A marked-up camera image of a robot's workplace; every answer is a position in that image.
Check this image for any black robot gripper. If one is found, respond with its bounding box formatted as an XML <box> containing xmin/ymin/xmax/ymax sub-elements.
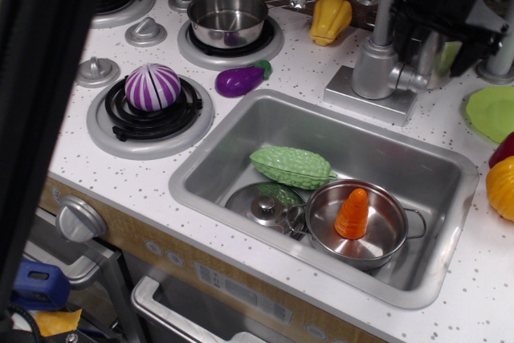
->
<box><xmin>391</xmin><ymin>0</ymin><xmax>510</xmax><ymax>77</ymax></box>

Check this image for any silver toy faucet lever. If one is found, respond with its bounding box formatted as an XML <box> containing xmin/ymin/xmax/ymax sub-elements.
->
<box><xmin>388</xmin><ymin>28</ymin><xmax>462</xmax><ymax>93</ymax></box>

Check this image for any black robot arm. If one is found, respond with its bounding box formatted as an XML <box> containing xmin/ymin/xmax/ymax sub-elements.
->
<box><xmin>392</xmin><ymin>0</ymin><xmax>511</xmax><ymax>77</ymax></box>

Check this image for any green toy plate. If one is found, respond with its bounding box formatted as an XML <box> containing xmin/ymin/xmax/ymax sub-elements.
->
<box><xmin>466</xmin><ymin>86</ymin><xmax>513</xmax><ymax>143</ymax></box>

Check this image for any silver toy faucet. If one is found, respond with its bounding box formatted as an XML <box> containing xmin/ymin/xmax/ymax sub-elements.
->
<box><xmin>324</xmin><ymin>0</ymin><xmax>419</xmax><ymax>126</ymax></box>

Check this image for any yellow toy bell pepper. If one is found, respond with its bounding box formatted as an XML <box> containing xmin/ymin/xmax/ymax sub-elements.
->
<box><xmin>309</xmin><ymin>0</ymin><xmax>353</xmax><ymax>47</ymax></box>

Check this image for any red toy vegetable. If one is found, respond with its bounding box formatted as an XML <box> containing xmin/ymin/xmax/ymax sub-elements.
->
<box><xmin>488</xmin><ymin>133</ymin><xmax>514</xmax><ymax>168</ymax></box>

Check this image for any orange yellow toy pumpkin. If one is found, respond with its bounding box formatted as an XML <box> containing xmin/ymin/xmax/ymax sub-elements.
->
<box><xmin>486</xmin><ymin>156</ymin><xmax>513</xmax><ymax>222</ymax></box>

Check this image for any back right black burner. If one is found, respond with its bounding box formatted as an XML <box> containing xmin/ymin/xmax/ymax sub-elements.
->
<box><xmin>177</xmin><ymin>17</ymin><xmax>284</xmax><ymax>71</ymax></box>

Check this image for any black burner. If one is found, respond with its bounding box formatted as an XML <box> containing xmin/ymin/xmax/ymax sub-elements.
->
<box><xmin>91</xmin><ymin>0</ymin><xmax>156</xmax><ymax>29</ymax></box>
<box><xmin>177</xmin><ymin>17</ymin><xmax>284</xmax><ymax>71</ymax></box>
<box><xmin>87</xmin><ymin>76</ymin><xmax>214</xmax><ymax>161</ymax></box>

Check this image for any green toy bitter gourd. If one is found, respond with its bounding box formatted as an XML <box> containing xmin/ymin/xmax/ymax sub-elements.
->
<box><xmin>250</xmin><ymin>146</ymin><xmax>338</xmax><ymax>190</ymax></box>

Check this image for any orange toy carrot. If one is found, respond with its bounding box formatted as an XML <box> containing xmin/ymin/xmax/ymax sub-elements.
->
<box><xmin>334</xmin><ymin>188</ymin><xmax>369</xmax><ymax>239</ymax></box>

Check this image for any purple toy eggplant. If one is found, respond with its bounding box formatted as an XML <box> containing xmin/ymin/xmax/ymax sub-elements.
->
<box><xmin>214</xmin><ymin>60</ymin><xmax>272</xmax><ymax>98</ymax></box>

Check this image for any steel pot on burner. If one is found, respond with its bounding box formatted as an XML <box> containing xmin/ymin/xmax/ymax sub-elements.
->
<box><xmin>187</xmin><ymin>0</ymin><xmax>268</xmax><ymax>48</ymax></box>

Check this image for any steel pot lid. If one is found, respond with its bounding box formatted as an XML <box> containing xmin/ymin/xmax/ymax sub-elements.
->
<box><xmin>225</xmin><ymin>182</ymin><xmax>307</xmax><ymax>240</ymax></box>

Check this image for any silver sink basin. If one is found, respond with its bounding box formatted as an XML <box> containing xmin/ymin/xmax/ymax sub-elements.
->
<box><xmin>169</xmin><ymin>90</ymin><xmax>479</xmax><ymax>309</ymax></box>

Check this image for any purple white striped onion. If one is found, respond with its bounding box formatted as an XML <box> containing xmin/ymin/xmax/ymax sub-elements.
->
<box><xmin>124</xmin><ymin>63</ymin><xmax>182</xmax><ymax>112</ymax></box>

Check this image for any silver stove knob middle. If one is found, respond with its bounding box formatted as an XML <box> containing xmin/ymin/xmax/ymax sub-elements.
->
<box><xmin>124</xmin><ymin>17</ymin><xmax>167</xmax><ymax>47</ymax></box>

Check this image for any back left black burner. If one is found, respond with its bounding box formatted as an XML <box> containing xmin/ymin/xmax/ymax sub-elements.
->
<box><xmin>91</xmin><ymin>0</ymin><xmax>156</xmax><ymax>29</ymax></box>

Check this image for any front right black burner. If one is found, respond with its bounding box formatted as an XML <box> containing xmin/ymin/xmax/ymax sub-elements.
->
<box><xmin>87</xmin><ymin>76</ymin><xmax>214</xmax><ymax>161</ymax></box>

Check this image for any silver stove knob lower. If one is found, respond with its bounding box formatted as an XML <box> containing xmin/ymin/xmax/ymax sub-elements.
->
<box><xmin>75</xmin><ymin>56</ymin><xmax>120</xmax><ymax>88</ymax></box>

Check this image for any silver oven dial knob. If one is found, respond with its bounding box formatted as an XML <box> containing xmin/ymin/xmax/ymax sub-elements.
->
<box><xmin>55</xmin><ymin>195</ymin><xmax>108</xmax><ymax>243</ymax></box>

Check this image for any yellow cloth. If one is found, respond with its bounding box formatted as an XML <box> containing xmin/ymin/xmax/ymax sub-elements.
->
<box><xmin>35</xmin><ymin>308</ymin><xmax>82</xmax><ymax>337</ymax></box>

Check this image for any silver right post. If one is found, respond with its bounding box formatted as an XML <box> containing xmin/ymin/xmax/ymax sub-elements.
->
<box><xmin>476</xmin><ymin>34</ymin><xmax>513</xmax><ymax>85</ymax></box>

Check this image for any steel pot with handles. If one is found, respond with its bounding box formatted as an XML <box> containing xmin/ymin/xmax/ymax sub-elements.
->
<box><xmin>305</xmin><ymin>180</ymin><xmax>427</xmax><ymax>271</ymax></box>

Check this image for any silver dishwasher door handle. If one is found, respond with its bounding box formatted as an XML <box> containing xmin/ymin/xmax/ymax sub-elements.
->
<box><xmin>131</xmin><ymin>276</ymin><xmax>263</xmax><ymax>343</ymax></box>

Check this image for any black foreground post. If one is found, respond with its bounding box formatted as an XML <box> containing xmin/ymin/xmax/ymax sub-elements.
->
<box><xmin>0</xmin><ymin>0</ymin><xmax>112</xmax><ymax>320</ymax></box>

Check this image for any silver oven door handle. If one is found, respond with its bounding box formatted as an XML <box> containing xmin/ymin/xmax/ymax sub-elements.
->
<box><xmin>24</xmin><ymin>208</ymin><xmax>123</xmax><ymax>292</ymax></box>

